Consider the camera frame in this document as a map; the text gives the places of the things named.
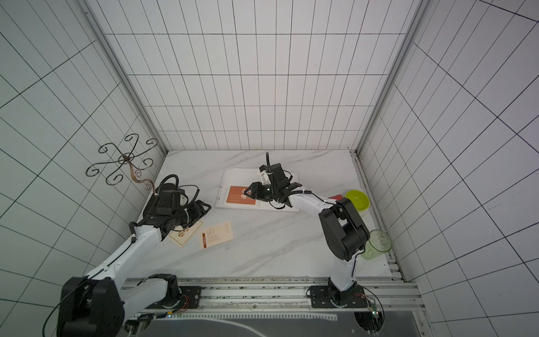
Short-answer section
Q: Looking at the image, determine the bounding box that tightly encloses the cream patterned photo card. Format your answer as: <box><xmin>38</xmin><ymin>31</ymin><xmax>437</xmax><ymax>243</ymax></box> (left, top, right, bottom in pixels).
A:
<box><xmin>167</xmin><ymin>220</ymin><xmax>204</xmax><ymax>247</ymax></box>

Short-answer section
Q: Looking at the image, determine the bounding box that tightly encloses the orange photo card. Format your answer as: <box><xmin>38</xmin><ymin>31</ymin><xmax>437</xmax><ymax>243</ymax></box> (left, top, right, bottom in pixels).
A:
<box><xmin>226</xmin><ymin>185</ymin><xmax>256</xmax><ymax>206</ymax></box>

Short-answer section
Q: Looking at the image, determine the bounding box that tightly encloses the white photo album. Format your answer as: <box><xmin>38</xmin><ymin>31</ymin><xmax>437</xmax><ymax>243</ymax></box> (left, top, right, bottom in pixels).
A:
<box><xmin>214</xmin><ymin>167</ymin><xmax>300</xmax><ymax>212</ymax></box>

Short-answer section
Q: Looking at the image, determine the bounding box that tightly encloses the cream text photo card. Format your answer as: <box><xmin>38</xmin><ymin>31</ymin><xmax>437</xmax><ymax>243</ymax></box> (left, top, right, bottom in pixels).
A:
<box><xmin>200</xmin><ymin>221</ymin><xmax>234</xmax><ymax>249</ymax></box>

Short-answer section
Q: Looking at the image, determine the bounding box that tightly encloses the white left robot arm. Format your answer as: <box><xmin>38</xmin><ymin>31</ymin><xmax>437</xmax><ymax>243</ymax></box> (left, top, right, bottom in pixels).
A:
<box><xmin>56</xmin><ymin>184</ymin><xmax>211</xmax><ymax>336</ymax></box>

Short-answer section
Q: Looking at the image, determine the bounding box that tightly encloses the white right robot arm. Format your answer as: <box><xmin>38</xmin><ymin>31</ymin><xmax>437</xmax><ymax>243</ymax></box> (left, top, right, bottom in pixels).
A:
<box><xmin>244</xmin><ymin>163</ymin><xmax>370</xmax><ymax>300</ymax></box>

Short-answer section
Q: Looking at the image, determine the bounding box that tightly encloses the lime green plastic bowl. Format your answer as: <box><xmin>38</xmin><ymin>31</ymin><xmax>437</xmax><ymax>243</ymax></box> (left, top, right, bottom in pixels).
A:
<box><xmin>345</xmin><ymin>190</ymin><xmax>371</xmax><ymax>212</ymax></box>

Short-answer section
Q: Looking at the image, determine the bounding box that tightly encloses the clear green glass cup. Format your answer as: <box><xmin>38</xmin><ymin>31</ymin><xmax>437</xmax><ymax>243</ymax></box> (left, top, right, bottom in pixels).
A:
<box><xmin>361</xmin><ymin>229</ymin><xmax>393</xmax><ymax>260</ymax></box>

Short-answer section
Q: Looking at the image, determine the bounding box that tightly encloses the copper wire jewelry stand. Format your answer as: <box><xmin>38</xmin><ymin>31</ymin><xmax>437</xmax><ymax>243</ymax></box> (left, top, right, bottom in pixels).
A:
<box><xmin>85</xmin><ymin>133</ymin><xmax>159</xmax><ymax>194</ymax></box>

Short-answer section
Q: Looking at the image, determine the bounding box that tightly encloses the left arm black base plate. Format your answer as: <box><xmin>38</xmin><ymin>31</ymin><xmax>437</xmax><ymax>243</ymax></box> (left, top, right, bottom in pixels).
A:
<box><xmin>146</xmin><ymin>286</ymin><xmax>202</xmax><ymax>310</ymax></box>

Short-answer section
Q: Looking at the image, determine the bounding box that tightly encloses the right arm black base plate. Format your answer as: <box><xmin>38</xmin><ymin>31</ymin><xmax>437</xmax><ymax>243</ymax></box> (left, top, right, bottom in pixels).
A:
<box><xmin>306</xmin><ymin>285</ymin><xmax>369</xmax><ymax>309</ymax></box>

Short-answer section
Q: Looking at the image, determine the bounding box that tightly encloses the aluminium mounting rail frame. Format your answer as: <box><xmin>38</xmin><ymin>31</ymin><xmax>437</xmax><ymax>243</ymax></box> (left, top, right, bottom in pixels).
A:
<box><xmin>122</xmin><ymin>277</ymin><xmax>431</xmax><ymax>336</ymax></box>

